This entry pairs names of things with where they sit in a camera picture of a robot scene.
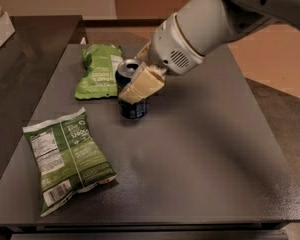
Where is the green chip bag near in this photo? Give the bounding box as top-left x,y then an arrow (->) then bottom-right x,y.
22,107 -> 117,217

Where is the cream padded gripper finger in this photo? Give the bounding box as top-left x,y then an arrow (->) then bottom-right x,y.
134,42 -> 151,64
119,62 -> 166,104

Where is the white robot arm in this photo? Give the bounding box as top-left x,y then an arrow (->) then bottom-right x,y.
119,0 -> 300,104

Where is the dark blue pepsi can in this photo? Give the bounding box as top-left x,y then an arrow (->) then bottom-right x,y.
115,59 -> 148,120

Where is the green chip bag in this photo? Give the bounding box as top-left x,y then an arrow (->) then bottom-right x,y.
75,44 -> 123,100
22,107 -> 117,217

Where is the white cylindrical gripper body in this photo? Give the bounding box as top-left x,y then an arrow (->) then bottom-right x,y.
148,13 -> 205,75

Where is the green chip bag far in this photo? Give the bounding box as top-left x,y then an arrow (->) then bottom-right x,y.
75,44 -> 123,100

